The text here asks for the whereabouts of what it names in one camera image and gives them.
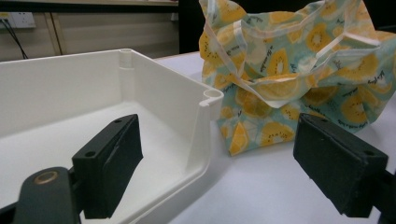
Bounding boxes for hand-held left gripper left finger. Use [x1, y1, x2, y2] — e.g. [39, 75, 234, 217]
[71, 113, 145, 219]

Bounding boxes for white plastic box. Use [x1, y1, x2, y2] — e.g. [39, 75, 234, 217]
[0, 48, 225, 224]

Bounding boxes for black cable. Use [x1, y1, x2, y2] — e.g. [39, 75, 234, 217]
[0, 18, 29, 61]

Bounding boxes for fruit print fabric bag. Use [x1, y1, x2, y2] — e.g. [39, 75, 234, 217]
[198, 0, 396, 157]

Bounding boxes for white wall socket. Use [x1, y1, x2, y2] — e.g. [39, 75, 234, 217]
[0, 11, 36, 30]

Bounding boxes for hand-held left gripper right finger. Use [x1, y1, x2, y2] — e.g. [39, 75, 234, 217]
[292, 112, 389, 218]

